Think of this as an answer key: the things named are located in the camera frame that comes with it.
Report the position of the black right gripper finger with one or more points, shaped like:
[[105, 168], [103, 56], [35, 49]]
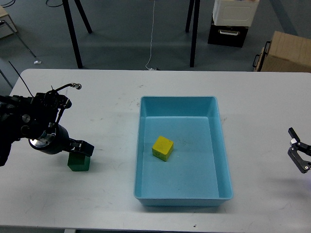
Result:
[[296, 146]]

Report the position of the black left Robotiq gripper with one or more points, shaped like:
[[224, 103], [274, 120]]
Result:
[[58, 140]]

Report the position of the green wooden block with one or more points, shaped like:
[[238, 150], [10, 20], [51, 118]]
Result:
[[78, 162]]

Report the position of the yellow wooden block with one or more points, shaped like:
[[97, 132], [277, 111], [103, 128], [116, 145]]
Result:
[[162, 148]]

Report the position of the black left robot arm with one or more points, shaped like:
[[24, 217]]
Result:
[[37, 119]]

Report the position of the black storage box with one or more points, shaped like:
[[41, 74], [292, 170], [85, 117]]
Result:
[[232, 36]]

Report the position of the light blue plastic bin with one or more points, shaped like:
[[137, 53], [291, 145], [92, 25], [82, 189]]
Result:
[[196, 173]]

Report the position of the wooden furniture with metal leg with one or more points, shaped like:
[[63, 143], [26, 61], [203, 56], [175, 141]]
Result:
[[7, 28]]

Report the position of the white plastic crate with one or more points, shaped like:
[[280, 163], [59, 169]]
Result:
[[234, 12]]

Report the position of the black table legs right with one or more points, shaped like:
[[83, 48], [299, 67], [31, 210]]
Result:
[[193, 17]]

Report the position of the cardboard box with handles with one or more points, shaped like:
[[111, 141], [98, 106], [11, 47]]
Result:
[[284, 53]]

